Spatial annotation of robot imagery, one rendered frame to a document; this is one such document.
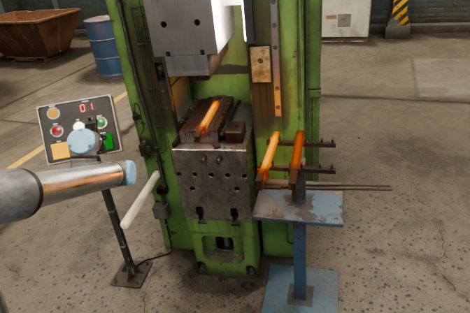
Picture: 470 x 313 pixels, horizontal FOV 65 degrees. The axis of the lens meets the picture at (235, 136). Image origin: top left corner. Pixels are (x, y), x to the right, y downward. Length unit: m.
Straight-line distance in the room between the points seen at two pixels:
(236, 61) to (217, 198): 0.78
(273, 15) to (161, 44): 0.51
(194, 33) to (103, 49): 4.75
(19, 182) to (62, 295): 1.81
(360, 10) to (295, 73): 5.09
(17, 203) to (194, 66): 1.04
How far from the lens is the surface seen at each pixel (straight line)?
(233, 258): 2.27
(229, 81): 2.19
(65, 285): 2.69
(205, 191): 1.93
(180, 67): 1.71
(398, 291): 2.38
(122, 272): 2.58
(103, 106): 1.87
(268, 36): 1.72
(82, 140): 1.39
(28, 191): 0.89
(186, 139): 1.86
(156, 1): 1.67
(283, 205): 1.74
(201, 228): 2.12
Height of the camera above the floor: 1.80
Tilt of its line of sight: 28 degrees down
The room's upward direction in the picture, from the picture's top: 6 degrees counter-clockwise
